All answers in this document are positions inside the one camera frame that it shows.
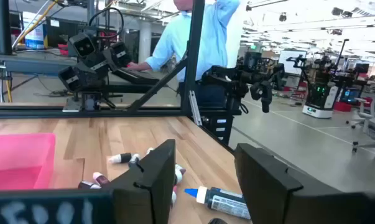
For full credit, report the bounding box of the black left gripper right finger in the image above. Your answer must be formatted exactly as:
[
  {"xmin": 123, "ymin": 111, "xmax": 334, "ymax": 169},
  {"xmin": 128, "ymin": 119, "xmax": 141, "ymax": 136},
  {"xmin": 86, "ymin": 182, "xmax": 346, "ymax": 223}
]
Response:
[{"xmin": 235, "ymin": 142, "xmax": 362, "ymax": 224}]

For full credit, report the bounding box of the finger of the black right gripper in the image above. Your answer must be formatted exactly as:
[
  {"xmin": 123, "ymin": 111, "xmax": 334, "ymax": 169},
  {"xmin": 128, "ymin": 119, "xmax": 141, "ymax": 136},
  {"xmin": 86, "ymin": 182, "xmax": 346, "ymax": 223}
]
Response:
[
  {"xmin": 58, "ymin": 65, "xmax": 84, "ymax": 93},
  {"xmin": 109, "ymin": 41, "xmax": 132, "ymax": 68}
]

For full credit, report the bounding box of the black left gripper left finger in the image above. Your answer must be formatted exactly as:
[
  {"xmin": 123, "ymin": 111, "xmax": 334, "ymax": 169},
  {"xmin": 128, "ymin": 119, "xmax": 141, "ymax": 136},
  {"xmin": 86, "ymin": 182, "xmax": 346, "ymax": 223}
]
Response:
[{"xmin": 101, "ymin": 139, "xmax": 177, "ymax": 224}]

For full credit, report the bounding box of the large purple food coloring bottle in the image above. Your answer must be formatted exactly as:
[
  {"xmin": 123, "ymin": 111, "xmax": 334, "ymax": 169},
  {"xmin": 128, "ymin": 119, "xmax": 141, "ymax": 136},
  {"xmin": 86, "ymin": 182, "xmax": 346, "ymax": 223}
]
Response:
[{"xmin": 174, "ymin": 164, "xmax": 187, "ymax": 185}]

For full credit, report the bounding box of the large blue food coloring bottle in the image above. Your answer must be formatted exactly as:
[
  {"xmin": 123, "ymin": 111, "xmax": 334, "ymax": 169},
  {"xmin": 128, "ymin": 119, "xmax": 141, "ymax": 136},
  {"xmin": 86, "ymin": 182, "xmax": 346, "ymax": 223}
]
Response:
[{"xmin": 183, "ymin": 185, "xmax": 252, "ymax": 220}]

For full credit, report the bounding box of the person's hand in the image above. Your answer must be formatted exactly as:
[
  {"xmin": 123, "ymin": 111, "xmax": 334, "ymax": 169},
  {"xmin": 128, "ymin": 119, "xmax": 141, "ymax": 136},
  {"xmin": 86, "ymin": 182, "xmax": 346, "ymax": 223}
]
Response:
[{"xmin": 127, "ymin": 61, "xmax": 152, "ymax": 72}]

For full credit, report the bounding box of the grey desk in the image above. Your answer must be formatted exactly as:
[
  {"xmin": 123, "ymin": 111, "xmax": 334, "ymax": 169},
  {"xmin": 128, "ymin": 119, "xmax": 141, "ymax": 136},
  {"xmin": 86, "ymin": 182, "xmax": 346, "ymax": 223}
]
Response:
[{"xmin": 0, "ymin": 51, "xmax": 79, "ymax": 77}]

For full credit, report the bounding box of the white blue cardboard box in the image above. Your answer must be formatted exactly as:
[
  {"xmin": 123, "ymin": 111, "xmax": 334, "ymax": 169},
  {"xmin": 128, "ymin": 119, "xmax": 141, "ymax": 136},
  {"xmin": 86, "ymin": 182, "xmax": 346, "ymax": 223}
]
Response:
[{"xmin": 22, "ymin": 11, "xmax": 48, "ymax": 50}]

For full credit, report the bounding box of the black drawer cabinet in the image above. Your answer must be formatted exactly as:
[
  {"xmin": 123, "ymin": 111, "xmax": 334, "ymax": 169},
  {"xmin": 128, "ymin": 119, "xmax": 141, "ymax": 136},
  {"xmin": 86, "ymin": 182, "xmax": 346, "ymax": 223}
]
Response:
[{"xmin": 202, "ymin": 108, "xmax": 238, "ymax": 146}]

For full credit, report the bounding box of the black desk pole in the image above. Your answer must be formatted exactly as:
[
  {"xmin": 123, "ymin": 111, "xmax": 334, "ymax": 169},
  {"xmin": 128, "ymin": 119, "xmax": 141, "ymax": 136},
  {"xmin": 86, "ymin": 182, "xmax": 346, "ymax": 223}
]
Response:
[{"xmin": 0, "ymin": 0, "xmax": 14, "ymax": 56}]

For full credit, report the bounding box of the pink plastic bin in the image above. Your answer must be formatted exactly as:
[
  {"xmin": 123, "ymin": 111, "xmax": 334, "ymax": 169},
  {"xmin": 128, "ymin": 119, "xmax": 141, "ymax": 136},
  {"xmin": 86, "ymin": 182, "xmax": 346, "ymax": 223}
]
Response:
[{"xmin": 0, "ymin": 133, "xmax": 57, "ymax": 191}]

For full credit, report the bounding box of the person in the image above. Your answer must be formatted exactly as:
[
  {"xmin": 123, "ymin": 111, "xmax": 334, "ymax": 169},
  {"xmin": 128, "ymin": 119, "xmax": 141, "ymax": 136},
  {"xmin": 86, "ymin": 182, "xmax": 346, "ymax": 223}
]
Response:
[{"xmin": 127, "ymin": 0, "xmax": 247, "ymax": 110}]

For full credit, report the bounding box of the mobile robot white base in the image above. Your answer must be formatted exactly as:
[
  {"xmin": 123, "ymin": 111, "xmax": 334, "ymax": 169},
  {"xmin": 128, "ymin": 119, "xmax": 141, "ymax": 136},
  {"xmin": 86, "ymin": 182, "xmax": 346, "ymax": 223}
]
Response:
[{"xmin": 286, "ymin": 39, "xmax": 342, "ymax": 119}]

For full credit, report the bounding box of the red storage box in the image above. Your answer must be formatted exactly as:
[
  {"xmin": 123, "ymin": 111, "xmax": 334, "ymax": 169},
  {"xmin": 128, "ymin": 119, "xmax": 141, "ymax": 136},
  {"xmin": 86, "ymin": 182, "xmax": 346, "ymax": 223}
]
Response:
[{"xmin": 333, "ymin": 101, "xmax": 353, "ymax": 113}]

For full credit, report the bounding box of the blue lit monitor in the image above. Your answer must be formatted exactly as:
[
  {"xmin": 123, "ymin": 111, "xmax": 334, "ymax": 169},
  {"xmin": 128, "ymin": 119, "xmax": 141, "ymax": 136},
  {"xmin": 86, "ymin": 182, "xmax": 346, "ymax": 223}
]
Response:
[{"xmin": 341, "ymin": 87, "xmax": 362, "ymax": 105}]

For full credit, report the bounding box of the white display board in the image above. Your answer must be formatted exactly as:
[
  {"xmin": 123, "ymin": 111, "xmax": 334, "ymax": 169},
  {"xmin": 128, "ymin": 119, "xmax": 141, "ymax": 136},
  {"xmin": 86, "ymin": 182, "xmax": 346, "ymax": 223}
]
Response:
[{"xmin": 278, "ymin": 49, "xmax": 308, "ymax": 76}]

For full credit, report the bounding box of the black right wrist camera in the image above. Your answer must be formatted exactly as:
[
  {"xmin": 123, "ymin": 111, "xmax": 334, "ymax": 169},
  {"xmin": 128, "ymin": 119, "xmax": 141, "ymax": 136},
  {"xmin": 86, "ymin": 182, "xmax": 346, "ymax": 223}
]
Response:
[{"xmin": 68, "ymin": 32, "xmax": 97, "ymax": 58}]

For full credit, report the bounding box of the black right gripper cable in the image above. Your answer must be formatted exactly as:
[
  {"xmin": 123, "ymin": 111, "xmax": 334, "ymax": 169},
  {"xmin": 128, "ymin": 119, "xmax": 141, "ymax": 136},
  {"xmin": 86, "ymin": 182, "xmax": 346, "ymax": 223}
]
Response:
[{"xmin": 88, "ymin": 7, "xmax": 125, "ymax": 40}]

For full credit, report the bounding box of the yellow cable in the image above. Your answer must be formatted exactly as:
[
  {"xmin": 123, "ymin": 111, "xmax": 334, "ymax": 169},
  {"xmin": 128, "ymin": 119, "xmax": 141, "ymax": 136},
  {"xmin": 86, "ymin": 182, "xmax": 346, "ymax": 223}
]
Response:
[{"xmin": 5, "ymin": 0, "xmax": 62, "ymax": 103}]

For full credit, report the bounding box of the black aluminium table frame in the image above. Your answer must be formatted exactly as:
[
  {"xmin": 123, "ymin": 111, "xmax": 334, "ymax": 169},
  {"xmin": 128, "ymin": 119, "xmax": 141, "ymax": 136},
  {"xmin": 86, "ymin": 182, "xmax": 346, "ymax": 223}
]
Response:
[{"xmin": 0, "ymin": 0, "xmax": 238, "ymax": 153}]

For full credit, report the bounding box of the silver corner bracket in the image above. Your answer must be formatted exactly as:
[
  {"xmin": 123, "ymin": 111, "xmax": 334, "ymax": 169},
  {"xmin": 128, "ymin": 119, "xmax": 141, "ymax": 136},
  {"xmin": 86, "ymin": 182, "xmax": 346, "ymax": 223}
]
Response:
[{"xmin": 188, "ymin": 90, "xmax": 203, "ymax": 127}]

